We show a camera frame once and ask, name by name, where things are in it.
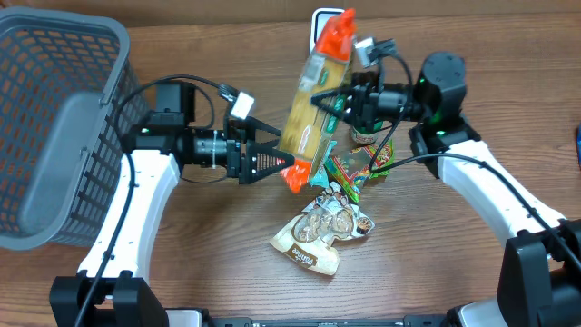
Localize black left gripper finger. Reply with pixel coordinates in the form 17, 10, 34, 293
247, 141, 294, 183
247, 116, 281, 145

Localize orange pasta packet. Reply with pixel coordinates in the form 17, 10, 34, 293
278, 8, 357, 193

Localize green capped bottle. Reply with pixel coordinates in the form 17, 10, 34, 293
350, 122, 383, 145

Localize green candy bag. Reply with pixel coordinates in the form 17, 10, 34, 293
324, 144, 389, 203

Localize white brown cookie bag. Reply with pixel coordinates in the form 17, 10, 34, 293
270, 182, 375, 276

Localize teal wipes packet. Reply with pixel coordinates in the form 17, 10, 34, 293
309, 140, 337, 188

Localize blue packet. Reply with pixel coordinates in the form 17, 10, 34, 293
576, 125, 581, 167

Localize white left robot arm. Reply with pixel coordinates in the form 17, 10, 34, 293
49, 74, 295, 326

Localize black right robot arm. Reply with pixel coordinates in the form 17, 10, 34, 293
310, 52, 580, 326

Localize white barcode scanner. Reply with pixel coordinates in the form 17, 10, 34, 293
309, 7, 344, 54

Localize grey plastic basket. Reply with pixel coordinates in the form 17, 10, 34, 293
1, 7, 149, 250

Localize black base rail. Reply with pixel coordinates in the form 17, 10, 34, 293
202, 314, 449, 327

